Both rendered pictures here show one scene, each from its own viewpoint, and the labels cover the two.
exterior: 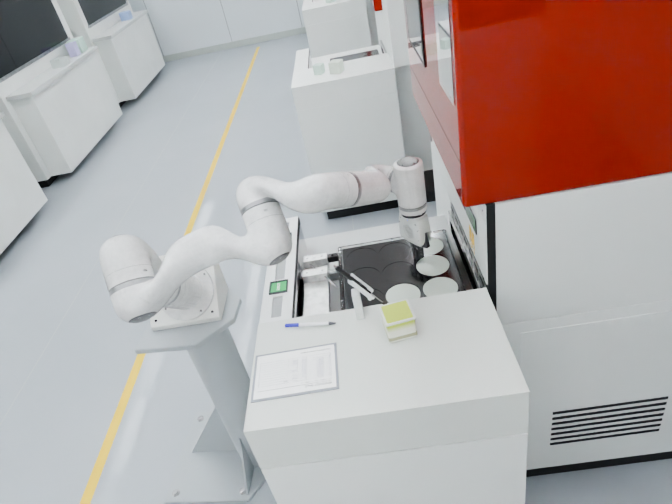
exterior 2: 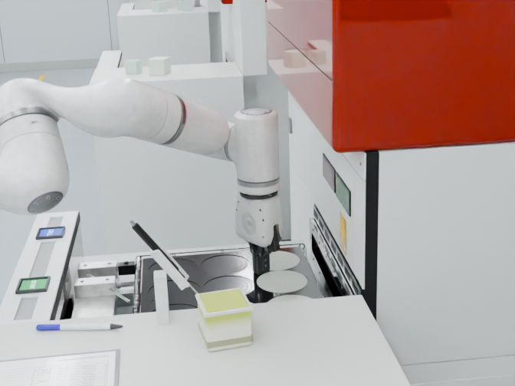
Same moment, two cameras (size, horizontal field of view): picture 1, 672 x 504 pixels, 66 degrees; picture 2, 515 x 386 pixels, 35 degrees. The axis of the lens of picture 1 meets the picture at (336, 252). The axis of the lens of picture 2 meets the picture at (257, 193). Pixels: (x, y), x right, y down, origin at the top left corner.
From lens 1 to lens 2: 0.35 m
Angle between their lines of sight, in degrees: 19
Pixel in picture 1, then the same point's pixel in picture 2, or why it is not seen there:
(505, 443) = not seen: outside the picture
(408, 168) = (257, 116)
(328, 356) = (104, 364)
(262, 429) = not seen: outside the picture
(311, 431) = not seen: outside the picture
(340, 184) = (155, 97)
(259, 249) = (15, 177)
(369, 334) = (175, 341)
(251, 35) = (35, 58)
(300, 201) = (92, 108)
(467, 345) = (330, 357)
